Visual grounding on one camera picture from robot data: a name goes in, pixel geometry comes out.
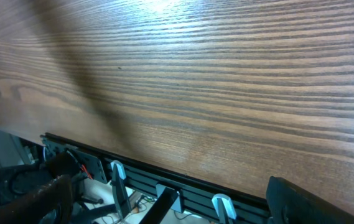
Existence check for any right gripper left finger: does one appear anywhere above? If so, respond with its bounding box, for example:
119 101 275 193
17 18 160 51
0 175 73 223

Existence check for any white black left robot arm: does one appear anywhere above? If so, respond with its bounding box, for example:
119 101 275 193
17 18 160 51
0 150 106 223

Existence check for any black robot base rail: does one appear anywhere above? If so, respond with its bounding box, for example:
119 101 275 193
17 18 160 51
41 133 271 223

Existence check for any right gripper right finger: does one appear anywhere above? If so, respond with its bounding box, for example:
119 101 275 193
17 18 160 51
266 176 354 224

